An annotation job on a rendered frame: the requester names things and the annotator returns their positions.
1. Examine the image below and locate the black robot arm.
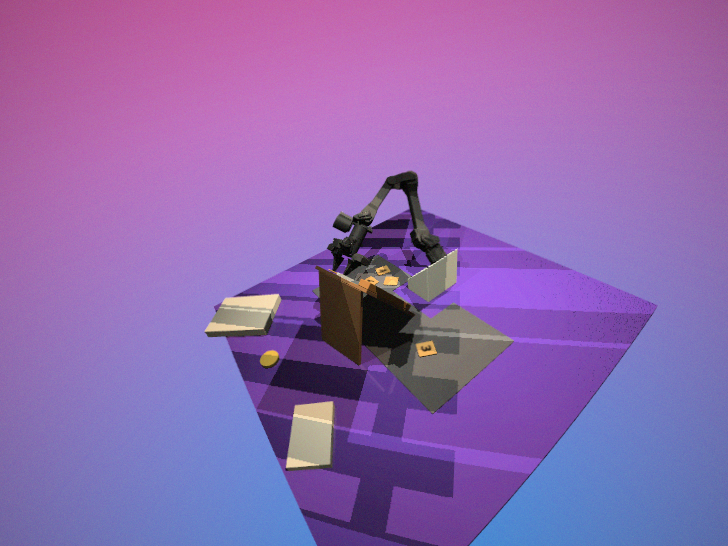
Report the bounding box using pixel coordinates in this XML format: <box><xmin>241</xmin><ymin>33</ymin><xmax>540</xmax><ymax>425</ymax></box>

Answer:
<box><xmin>332</xmin><ymin>170</ymin><xmax>449</xmax><ymax>265</ymax></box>

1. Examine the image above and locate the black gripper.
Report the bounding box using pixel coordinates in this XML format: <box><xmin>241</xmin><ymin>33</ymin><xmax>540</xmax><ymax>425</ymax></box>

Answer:
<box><xmin>327</xmin><ymin>235</ymin><xmax>370</xmax><ymax>276</ymax></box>

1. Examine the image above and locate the yellow round disc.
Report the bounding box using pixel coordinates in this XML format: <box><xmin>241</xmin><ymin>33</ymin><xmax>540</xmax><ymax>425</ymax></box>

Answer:
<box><xmin>260</xmin><ymin>351</ymin><xmax>279</xmax><ymax>368</ymax></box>

